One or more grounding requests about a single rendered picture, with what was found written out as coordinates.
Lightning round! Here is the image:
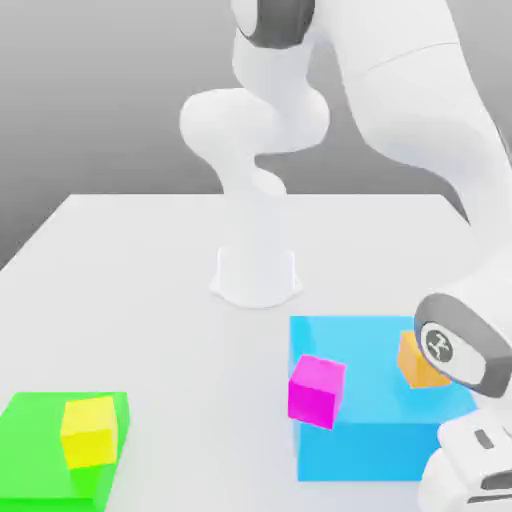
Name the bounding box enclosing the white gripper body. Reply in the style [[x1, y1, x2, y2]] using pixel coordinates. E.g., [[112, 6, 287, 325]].
[[417, 446, 512, 512]]

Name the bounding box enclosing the small orange cube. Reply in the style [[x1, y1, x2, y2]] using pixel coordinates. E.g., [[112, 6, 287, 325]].
[[397, 330, 452, 390]]

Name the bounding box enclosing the small magenta cube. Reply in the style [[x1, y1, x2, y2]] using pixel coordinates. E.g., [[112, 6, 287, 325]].
[[287, 354, 347, 431]]

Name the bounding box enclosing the small yellow cube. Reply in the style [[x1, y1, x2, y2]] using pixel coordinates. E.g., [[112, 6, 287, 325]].
[[60, 395, 120, 470]]

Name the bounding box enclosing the large blue box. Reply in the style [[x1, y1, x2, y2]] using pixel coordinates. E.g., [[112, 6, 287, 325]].
[[289, 315, 480, 483]]

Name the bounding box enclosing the large green box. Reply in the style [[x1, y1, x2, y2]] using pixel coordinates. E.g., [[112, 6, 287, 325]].
[[0, 391, 131, 512]]

